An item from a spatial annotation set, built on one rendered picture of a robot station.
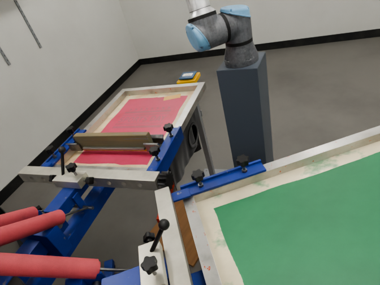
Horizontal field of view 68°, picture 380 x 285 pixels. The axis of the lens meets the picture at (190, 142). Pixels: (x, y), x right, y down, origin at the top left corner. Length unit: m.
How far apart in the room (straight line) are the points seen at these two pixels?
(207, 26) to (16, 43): 2.78
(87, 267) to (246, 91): 0.91
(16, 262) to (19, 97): 2.86
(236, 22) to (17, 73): 2.79
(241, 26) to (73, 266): 1.00
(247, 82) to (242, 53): 0.12
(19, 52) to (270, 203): 3.20
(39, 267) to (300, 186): 0.78
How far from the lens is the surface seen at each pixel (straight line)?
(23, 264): 0.82
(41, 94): 3.75
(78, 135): 1.44
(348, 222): 0.93
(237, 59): 1.24
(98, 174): 1.15
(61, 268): 0.82
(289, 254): 0.85
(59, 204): 1.12
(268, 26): 4.75
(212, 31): 1.16
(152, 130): 1.44
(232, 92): 1.29
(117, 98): 1.84
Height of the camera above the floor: 1.68
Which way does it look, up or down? 35 degrees down
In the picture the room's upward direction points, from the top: 16 degrees counter-clockwise
